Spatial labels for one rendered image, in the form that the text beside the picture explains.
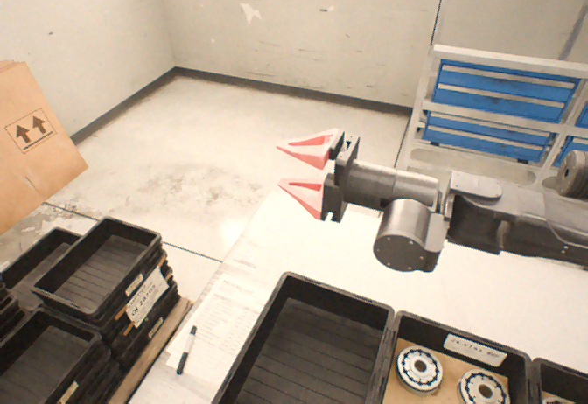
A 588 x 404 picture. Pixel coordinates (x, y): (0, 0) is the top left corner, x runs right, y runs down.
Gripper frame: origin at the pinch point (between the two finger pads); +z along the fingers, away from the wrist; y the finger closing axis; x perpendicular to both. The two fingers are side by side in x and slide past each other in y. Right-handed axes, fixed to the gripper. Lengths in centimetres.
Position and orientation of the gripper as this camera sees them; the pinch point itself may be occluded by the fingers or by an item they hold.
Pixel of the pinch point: (283, 164)
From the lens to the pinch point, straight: 52.6
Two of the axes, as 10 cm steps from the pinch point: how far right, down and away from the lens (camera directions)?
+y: -0.1, 7.7, 6.4
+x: 3.7, -5.9, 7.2
